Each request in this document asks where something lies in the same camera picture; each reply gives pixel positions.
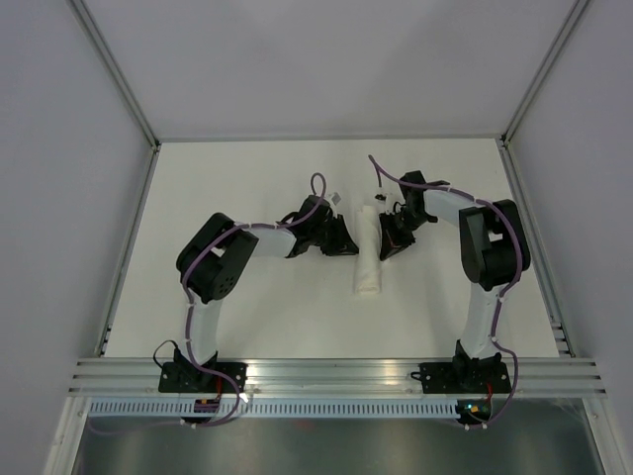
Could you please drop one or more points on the front aluminium rail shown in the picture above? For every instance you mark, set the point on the front aluminium rail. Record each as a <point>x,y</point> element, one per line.
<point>351,378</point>

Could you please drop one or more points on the white cloth napkin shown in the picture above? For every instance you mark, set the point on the white cloth napkin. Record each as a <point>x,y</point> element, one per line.
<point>367,274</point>

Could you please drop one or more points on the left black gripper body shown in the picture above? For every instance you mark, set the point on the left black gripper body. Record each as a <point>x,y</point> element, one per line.
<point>317,234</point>

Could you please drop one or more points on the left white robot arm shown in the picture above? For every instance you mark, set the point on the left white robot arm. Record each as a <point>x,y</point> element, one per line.
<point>214,259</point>

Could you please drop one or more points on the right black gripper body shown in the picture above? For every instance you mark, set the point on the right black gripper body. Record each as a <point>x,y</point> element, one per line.
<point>413,220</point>

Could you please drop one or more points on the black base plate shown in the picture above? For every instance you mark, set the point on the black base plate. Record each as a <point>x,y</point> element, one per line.
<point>181,377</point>
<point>478,379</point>

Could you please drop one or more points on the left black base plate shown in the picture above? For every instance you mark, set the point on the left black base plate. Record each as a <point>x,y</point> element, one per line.
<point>181,377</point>

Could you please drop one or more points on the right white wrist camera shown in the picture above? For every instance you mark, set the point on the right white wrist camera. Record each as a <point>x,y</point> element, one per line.
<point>383,196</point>

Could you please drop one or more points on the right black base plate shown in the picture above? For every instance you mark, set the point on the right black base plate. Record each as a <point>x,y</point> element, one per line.
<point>478,379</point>

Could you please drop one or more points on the white slotted cable duct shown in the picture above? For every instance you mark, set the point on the white slotted cable duct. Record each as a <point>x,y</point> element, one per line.
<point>277,408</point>

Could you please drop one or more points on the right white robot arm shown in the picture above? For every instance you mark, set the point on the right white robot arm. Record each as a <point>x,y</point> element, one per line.
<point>493,251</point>

